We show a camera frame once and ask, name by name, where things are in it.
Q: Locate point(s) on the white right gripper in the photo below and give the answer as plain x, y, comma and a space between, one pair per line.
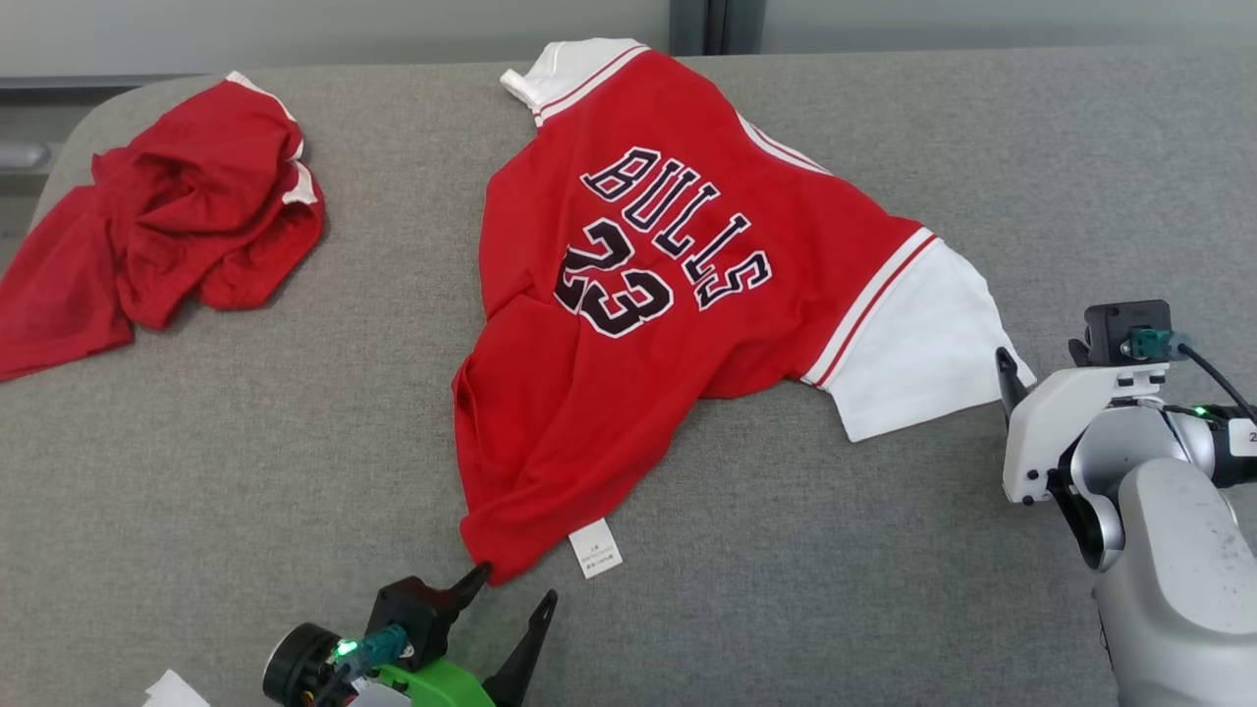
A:
1046, 422

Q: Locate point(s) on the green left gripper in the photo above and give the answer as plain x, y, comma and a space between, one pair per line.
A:
442, 687

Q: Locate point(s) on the red Bulls jersey white sleeves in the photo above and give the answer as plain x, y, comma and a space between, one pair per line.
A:
609, 412

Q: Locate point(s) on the red shorts white trim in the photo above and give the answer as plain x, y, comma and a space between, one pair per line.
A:
177, 216

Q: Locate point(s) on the grey rounded bar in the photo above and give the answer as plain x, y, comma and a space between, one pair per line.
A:
22, 155

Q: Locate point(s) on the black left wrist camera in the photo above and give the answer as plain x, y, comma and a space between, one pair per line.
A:
412, 614

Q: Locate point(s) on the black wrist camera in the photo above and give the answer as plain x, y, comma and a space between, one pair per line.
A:
1115, 329
412, 614

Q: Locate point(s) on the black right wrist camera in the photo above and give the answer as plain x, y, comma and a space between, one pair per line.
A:
1115, 329

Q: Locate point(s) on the teal left camera connector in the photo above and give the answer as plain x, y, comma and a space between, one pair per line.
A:
378, 648

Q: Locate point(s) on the teal camera connector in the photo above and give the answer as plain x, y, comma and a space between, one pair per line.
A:
1149, 344
378, 648

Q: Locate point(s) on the teal right camera connector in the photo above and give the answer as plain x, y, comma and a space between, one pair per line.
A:
1149, 344

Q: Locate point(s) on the grey partition post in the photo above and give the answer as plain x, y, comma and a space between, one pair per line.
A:
717, 25

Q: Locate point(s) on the dark grey wall rail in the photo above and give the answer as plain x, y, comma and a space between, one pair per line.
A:
98, 82

